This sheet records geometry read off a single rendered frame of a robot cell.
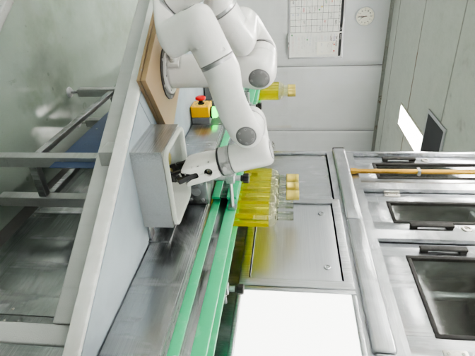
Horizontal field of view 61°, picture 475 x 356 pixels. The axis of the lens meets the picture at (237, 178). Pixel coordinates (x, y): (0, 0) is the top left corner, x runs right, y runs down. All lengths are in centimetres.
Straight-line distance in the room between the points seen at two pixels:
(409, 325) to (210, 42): 90
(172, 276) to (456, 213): 112
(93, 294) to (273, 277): 58
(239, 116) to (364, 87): 661
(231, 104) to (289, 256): 60
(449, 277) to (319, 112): 628
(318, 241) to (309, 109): 619
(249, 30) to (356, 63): 625
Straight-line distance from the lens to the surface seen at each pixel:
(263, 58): 113
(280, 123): 758
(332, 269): 129
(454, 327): 128
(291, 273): 126
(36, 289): 144
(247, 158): 98
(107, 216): 90
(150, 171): 99
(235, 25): 108
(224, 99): 90
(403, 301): 130
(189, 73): 116
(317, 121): 758
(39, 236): 167
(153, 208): 105
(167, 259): 106
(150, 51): 110
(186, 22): 93
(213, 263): 105
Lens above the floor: 112
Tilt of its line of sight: 7 degrees down
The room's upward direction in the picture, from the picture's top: 91 degrees clockwise
